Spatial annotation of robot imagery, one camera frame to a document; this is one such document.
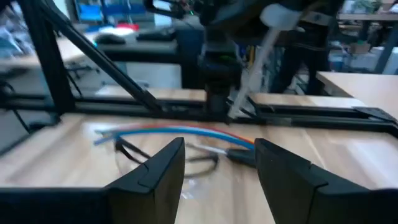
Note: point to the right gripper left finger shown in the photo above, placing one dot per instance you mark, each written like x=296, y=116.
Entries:
x=155, y=193

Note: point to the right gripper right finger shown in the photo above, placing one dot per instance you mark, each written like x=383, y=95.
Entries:
x=295, y=193

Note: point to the clear black-framed safety glasses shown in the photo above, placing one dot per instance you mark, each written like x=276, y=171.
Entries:
x=136, y=155

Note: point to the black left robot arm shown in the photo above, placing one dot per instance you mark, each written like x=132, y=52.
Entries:
x=219, y=77

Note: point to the large tan desk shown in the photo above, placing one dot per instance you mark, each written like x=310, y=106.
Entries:
x=367, y=90

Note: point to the person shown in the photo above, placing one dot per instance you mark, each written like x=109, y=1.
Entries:
x=311, y=56

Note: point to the black keyboard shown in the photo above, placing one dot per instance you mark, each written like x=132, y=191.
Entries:
x=155, y=34

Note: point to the black computer mouse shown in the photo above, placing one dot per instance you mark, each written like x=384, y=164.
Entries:
x=109, y=39

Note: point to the red round object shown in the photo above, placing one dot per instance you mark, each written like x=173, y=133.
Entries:
x=127, y=26

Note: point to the wooden background desk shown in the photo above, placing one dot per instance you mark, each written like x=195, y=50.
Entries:
x=367, y=17

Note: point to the blue lit monitor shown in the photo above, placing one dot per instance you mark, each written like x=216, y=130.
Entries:
x=90, y=12

